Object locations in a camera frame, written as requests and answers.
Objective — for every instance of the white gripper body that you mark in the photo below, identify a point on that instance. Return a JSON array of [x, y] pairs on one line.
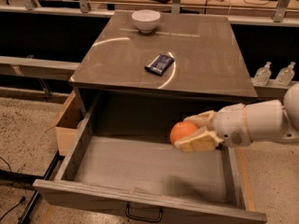
[[230, 125]]

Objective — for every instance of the grey wooden cabinet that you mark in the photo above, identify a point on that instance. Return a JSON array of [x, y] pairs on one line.
[[148, 80]]

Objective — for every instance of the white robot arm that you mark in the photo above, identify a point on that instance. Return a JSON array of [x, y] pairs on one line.
[[275, 120]]

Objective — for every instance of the orange fruit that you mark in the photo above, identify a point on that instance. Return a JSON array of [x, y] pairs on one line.
[[181, 130]]

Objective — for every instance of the clear sanitizer bottle right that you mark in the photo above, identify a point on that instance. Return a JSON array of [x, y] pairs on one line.
[[285, 75]]

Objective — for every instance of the clear sanitizer bottle left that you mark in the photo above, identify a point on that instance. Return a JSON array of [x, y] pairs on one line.
[[262, 75]]

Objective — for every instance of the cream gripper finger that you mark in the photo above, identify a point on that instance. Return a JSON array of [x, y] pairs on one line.
[[201, 140], [202, 120]]

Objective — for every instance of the clear sanitizer bottle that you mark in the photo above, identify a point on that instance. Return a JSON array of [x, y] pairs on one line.
[[285, 75], [262, 75]]

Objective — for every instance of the open grey top drawer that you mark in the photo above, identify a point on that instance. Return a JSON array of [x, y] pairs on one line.
[[104, 173]]

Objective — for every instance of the black drawer handle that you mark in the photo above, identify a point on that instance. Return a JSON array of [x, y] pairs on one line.
[[141, 215]]

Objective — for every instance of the white ceramic bowl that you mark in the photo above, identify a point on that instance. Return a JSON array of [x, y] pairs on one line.
[[146, 20]]

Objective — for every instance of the cardboard box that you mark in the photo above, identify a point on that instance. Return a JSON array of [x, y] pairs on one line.
[[65, 124]]

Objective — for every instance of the dark blue snack packet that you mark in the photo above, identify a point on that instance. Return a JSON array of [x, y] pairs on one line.
[[159, 65]]

